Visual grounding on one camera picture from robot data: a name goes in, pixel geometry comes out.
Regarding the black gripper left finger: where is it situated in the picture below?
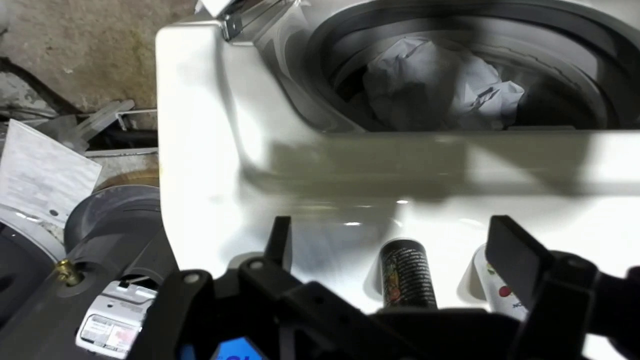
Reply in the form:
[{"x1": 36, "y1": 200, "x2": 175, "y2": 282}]
[{"x1": 127, "y1": 214, "x2": 375, "y2": 360}]

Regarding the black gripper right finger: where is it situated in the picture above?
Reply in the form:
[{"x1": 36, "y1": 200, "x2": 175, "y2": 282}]
[{"x1": 483, "y1": 214, "x2": 640, "y2": 360}]

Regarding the grey water heater tank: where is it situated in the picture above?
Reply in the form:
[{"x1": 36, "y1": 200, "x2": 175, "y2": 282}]
[
  {"x1": 0, "y1": 119, "x2": 104, "y2": 328},
  {"x1": 61, "y1": 182, "x2": 177, "y2": 360}
]

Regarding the white washing machine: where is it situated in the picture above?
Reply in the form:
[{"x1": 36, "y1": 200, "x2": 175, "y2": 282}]
[{"x1": 153, "y1": 0, "x2": 640, "y2": 360}]

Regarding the grey white cloth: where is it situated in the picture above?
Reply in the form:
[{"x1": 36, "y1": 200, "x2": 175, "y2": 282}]
[{"x1": 361, "y1": 36, "x2": 528, "y2": 133}]

